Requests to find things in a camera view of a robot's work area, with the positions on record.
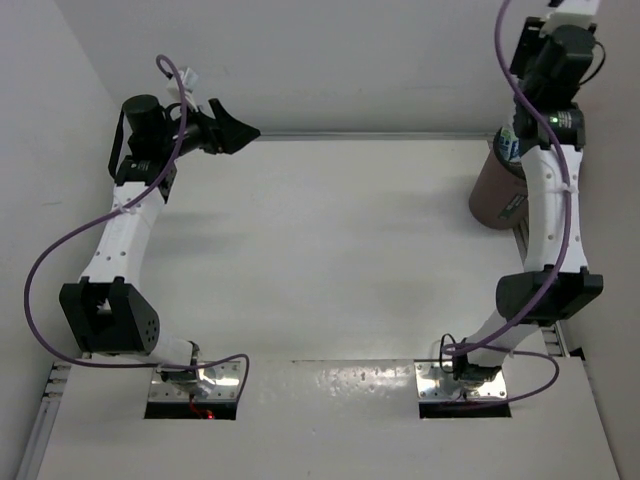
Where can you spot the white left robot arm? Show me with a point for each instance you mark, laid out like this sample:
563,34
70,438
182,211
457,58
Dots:
105,309

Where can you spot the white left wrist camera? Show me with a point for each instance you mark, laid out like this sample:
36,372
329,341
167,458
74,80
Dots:
189,79

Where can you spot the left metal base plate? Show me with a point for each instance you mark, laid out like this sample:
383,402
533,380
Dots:
214,385

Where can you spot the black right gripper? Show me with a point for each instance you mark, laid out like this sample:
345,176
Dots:
529,41

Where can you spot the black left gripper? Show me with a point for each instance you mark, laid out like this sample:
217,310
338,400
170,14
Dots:
221,133

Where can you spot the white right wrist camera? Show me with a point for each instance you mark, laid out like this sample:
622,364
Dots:
574,12

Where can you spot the metal base plate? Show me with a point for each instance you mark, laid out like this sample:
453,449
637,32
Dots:
435,385
214,385

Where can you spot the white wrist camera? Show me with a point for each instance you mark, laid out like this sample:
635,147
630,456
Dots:
574,12
189,79

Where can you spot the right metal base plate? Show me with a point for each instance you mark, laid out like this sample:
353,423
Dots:
435,385

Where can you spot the blue label clear bottle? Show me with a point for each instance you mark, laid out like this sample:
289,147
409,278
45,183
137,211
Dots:
508,141

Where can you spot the brown bin black rim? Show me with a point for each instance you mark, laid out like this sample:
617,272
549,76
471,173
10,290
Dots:
499,198

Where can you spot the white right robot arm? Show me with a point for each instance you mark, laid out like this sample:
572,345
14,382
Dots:
556,283

